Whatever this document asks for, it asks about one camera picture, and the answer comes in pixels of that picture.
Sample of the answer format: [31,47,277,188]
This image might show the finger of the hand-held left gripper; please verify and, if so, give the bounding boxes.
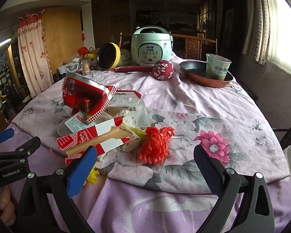
[0,128,15,151]
[0,136,41,169]

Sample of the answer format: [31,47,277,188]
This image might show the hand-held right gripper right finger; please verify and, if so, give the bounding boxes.
[193,145,275,233]

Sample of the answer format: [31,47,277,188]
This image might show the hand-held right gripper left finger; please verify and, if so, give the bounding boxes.
[19,146,98,233]

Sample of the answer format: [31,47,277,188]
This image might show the red white cardboard box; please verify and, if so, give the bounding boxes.
[57,116,132,168]

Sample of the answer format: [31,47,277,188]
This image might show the red yarn pompom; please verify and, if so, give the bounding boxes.
[137,126,175,166]

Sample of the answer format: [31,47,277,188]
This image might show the red foil snack bag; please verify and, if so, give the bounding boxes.
[61,71,117,124]

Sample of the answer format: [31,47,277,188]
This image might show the person's left hand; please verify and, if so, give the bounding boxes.
[0,187,16,226]

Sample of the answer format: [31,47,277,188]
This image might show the purple cloth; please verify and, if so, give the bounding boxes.
[0,124,291,233]

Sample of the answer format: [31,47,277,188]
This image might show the pink floral tablecloth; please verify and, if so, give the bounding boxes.
[11,51,283,195]

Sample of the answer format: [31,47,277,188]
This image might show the clear plastic bag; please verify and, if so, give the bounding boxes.
[122,101,151,130]

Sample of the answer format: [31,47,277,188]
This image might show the white red packaging card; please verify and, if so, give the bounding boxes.
[106,89,142,113]

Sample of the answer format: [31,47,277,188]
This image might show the floral door curtain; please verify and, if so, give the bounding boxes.
[17,10,54,97]

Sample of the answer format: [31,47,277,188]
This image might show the white crumpled paper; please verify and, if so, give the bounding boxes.
[58,62,81,74]

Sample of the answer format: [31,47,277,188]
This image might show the fluorescent tube light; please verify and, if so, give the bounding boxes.
[0,36,12,52]

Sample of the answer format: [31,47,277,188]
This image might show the clear toothpick jar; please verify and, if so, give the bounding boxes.
[80,60,91,76]

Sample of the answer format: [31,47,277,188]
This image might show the green instant noodle cup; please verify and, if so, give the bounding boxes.
[206,53,232,81]

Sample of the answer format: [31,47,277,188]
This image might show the copper frying pan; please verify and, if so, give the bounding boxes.
[179,60,234,88]

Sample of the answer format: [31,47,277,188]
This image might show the red floral massage hammer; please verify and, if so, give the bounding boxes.
[111,59,175,81]

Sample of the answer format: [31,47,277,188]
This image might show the small yellow frying pan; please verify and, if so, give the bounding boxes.
[87,42,122,70]

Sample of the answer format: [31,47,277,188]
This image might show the white lidded pot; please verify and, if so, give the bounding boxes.
[116,50,132,67]

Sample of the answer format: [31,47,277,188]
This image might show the carved wooden chair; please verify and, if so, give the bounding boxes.
[170,33,218,60]

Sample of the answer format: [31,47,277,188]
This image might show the mint green rice cooker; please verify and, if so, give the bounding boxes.
[131,26,174,67]

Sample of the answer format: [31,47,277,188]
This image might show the dark wooden cabinet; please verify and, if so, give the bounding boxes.
[219,0,248,61]

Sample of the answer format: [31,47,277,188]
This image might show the striped window curtain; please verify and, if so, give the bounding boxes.
[242,0,278,65]

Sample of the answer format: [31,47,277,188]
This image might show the dark wooden wardrobe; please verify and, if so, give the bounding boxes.
[91,0,130,49]

